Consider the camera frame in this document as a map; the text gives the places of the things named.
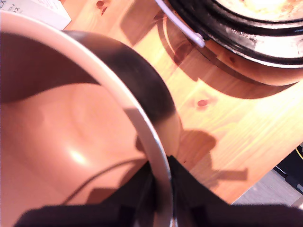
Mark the black Philips rice cooker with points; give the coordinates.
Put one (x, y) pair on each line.
(248, 35)

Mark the rice cooker pot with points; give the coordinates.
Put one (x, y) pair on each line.
(71, 118)

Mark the white printed cardboard box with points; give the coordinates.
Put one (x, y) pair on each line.
(35, 11)

